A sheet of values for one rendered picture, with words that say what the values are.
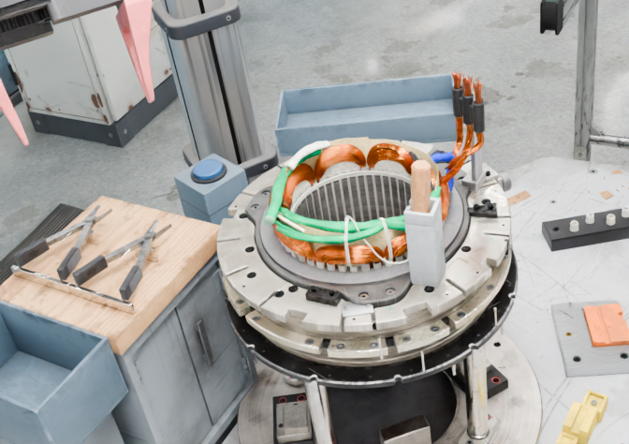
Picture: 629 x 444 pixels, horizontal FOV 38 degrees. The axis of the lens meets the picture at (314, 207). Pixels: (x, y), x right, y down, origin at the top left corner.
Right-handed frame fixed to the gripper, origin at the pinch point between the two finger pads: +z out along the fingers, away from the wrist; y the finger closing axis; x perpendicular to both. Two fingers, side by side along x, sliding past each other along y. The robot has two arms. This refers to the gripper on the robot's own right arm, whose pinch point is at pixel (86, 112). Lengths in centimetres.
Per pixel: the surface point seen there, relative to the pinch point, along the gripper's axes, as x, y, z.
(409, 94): 50, 47, 11
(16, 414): 23.6, -15.2, 24.6
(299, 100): 56, 33, 6
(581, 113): 161, 147, 41
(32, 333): 35.7, -11.5, 19.6
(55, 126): 288, 11, -10
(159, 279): 30.4, 3.3, 18.6
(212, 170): 49, 17, 11
